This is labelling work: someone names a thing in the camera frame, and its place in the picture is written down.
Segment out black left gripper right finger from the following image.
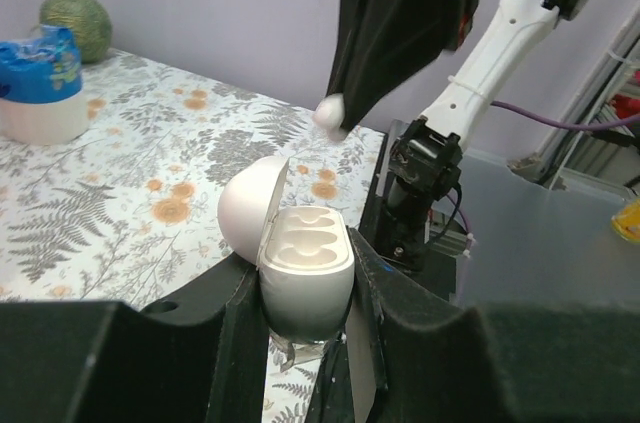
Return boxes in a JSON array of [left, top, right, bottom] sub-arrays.
[[347, 230, 639, 422]]

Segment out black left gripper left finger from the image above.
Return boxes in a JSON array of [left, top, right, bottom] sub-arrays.
[[1, 255, 268, 422]]

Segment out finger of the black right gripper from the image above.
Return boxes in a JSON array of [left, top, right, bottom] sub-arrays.
[[325, 0, 479, 134]]

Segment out white earbud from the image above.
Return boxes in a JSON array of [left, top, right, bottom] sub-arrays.
[[313, 93, 349, 143]]

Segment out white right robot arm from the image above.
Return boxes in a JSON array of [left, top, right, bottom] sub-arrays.
[[314, 0, 587, 272]]

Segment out floral table mat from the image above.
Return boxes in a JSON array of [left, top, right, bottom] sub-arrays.
[[0, 45, 386, 423]]

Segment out orange juice bottle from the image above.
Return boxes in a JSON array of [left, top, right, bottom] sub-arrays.
[[611, 197, 640, 244]]

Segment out blue lidded white jar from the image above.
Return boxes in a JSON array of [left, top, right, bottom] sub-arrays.
[[1, 25, 89, 146]]

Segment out green melon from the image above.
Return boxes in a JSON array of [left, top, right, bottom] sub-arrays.
[[39, 0, 113, 64]]

